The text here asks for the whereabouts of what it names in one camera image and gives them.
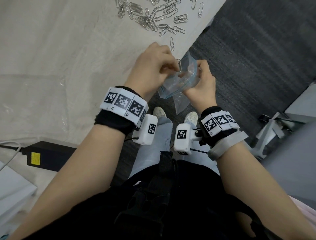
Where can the black top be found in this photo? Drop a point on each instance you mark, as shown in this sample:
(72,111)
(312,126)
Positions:
(197,205)

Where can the white marker wristband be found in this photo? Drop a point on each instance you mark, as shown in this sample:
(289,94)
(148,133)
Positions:
(218,122)
(123,102)

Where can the white shoe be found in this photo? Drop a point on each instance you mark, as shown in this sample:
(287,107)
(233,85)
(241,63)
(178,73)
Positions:
(191,118)
(159,113)

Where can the grey wrist bracket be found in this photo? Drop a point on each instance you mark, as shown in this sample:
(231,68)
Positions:
(227,145)

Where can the person's right forearm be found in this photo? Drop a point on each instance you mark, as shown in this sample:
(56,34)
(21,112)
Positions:
(259,192)

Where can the clear zip bag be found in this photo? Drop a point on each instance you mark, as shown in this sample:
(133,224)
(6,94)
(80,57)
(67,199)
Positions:
(181,82)

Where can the person's left hand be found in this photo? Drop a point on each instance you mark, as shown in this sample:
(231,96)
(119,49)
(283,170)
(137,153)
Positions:
(148,66)

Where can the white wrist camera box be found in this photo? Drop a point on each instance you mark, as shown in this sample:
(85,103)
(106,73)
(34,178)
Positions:
(147,129)
(184,138)

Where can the black power adapter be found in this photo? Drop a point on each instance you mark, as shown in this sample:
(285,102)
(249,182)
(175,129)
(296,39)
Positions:
(51,154)

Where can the person's right thumb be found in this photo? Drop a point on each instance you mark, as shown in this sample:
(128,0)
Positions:
(203,68)

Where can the clear plastic bag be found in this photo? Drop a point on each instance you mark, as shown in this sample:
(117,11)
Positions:
(180,105)

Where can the person's left fingers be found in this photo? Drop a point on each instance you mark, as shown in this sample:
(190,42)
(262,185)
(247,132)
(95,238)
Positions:
(170,66)

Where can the person's left forearm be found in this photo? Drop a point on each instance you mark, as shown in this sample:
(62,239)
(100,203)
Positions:
(74,178)

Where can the pile of silver paper clips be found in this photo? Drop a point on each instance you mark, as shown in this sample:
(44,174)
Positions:
(153,17)

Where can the white chair base with caster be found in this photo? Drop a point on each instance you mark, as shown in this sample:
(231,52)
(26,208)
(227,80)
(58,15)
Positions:
(271,133)

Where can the person's right hand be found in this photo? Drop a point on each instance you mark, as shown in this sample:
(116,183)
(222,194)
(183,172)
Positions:
(206,91)

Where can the silver paper clip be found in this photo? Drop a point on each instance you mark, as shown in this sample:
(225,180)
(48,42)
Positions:
(179,64)
(172,44)

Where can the grey trousers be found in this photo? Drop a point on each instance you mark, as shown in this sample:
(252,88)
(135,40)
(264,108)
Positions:
(153,148)

